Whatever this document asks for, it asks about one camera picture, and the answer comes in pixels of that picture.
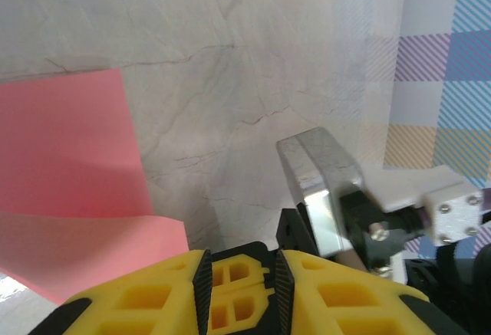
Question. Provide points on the pink paper sheet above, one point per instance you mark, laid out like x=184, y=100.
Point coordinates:
x=69, y=151

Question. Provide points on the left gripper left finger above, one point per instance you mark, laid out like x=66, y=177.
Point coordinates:
x=145, y=304

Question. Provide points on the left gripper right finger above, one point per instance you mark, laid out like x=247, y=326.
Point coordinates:
x=345, y=304

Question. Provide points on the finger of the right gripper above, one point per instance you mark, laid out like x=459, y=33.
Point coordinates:
x=249, y=273
x=245, y=312

